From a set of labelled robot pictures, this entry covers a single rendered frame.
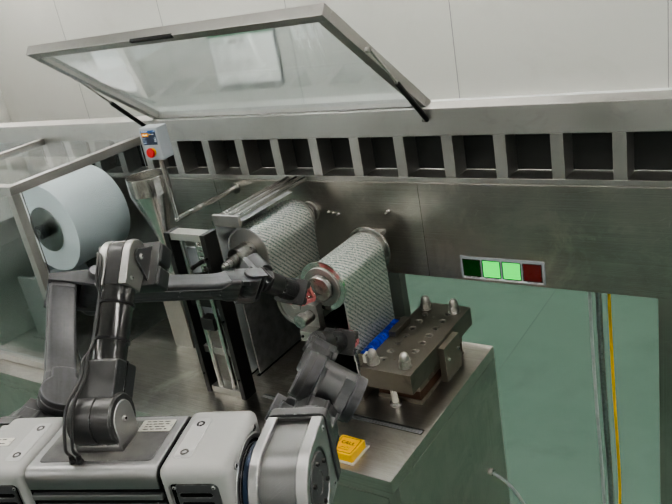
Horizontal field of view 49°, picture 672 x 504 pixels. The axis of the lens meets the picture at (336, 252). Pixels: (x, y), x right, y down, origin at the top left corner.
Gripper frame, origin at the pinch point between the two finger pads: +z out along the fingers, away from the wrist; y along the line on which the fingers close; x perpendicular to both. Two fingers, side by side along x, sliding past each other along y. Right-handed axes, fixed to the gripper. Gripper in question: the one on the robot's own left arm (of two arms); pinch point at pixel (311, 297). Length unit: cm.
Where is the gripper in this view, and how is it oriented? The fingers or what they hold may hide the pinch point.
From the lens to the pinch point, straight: 202.0
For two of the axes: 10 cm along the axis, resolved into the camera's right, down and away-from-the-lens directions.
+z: 5.7, 2.7, 7.8
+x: 2.2, -9.6, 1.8
